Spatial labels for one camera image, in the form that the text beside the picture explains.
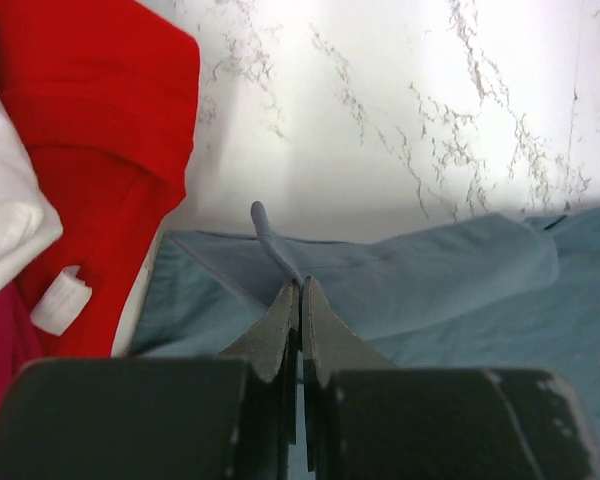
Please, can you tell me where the grey-blue t shirt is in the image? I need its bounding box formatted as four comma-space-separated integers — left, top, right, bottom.
130, 203, 600, 438

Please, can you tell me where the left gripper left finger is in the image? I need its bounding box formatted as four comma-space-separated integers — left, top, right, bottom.
221, 282, 299, 479

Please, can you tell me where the red t shirt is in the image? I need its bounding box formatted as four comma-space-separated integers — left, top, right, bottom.
0, 1, 200, 357

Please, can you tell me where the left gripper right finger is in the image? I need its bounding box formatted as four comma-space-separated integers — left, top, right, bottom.
300, 277, 395, 475

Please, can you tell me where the white t shirt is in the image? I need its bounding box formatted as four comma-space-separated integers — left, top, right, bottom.
0, 59, 64, 304

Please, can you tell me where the magenta t shirt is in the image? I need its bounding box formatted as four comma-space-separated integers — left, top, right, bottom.
0, 283, 42, 402

